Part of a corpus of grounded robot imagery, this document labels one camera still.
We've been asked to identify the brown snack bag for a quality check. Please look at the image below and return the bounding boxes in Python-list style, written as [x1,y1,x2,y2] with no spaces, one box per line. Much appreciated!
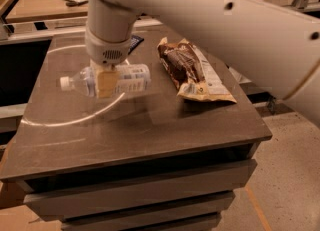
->
[157,37,236,103]

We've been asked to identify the blue label plastic bottle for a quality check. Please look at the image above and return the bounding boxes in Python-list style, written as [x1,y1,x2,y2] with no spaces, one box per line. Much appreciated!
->
[59,64,151,98]

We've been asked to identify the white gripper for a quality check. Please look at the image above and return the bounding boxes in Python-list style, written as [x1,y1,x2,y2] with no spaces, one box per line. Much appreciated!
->
[85,28,131,98]

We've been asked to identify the dark blue snack packet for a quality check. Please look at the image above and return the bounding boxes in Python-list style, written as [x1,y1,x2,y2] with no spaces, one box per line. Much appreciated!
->
[128,35,144,53]

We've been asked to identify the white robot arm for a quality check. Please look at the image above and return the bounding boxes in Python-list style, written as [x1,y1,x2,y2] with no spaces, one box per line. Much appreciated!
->
[86,0,320,125]

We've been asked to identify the dark drawer cabinet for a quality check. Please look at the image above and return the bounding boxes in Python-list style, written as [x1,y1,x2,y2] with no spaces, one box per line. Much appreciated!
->
[1,26,271,231]

